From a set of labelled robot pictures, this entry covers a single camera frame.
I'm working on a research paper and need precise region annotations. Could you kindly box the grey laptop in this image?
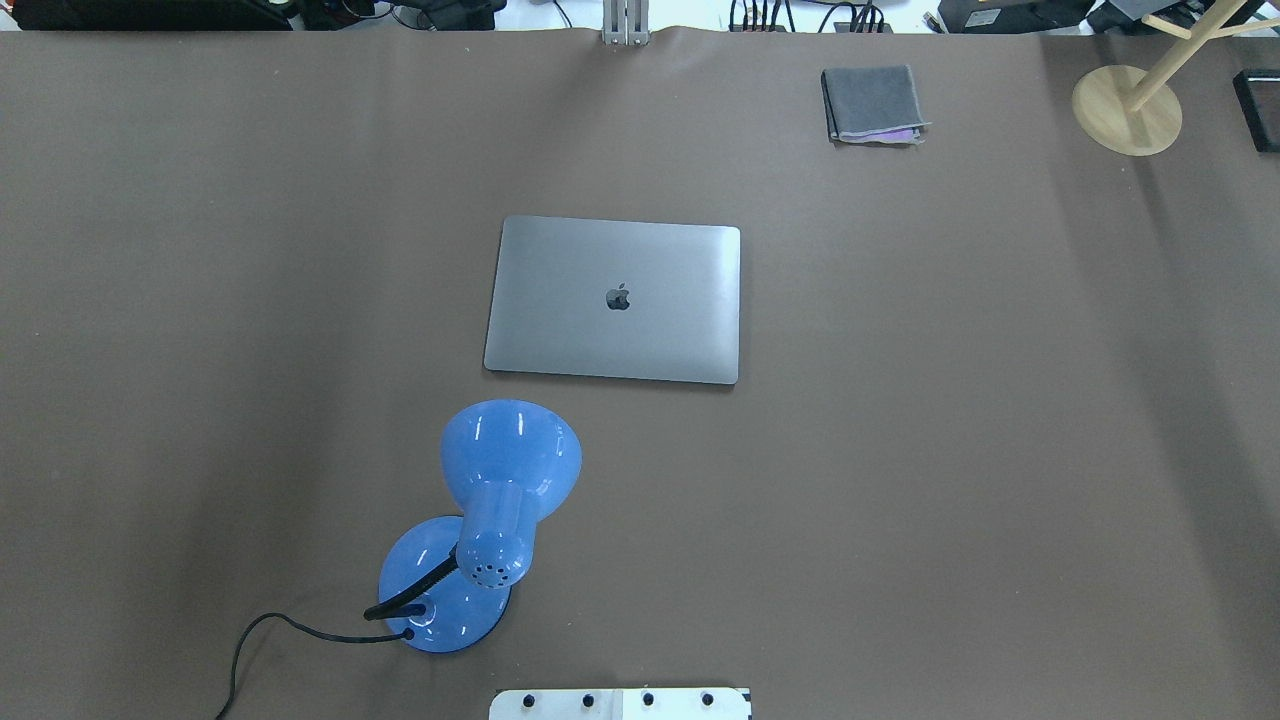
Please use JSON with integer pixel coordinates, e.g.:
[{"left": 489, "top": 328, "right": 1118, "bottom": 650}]
[{"left": 483, "top": 214, "right": 742, "bottom": 386}]

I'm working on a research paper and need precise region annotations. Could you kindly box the blue desk lamp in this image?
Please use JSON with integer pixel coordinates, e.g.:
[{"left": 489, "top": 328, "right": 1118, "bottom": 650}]
[{"left": 364, "top": 398, "right": 582, "bottom": 653}]

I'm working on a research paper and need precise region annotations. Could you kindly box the folded grey cloth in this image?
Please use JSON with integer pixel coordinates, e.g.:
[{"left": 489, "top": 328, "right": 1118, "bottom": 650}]
[{"left": 820, "top": 64, "right": 929, "bottom": 146}]

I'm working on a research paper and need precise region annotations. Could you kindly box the wooden mug tree stand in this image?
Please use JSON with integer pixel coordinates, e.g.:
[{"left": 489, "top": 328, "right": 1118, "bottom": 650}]
[{"left": 1071, "top": 1, "right": 1279, "bottom": 158}]

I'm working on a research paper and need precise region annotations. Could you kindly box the aluminium frame post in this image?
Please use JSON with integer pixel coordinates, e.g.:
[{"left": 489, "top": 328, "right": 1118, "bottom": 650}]
[{"left": 602, "top": 0, "right": 652, "bottom": 47}]

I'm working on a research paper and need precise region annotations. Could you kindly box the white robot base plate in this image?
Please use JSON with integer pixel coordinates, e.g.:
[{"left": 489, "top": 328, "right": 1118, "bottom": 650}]
[{"left": 488, "top": 687, "right": 754, "bottom": 719}]

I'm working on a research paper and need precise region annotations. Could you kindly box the black lamp power cable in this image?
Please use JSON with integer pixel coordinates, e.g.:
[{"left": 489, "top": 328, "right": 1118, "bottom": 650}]
[{"left": 214, "top": 612, "right": 415, "bottom": 720}]

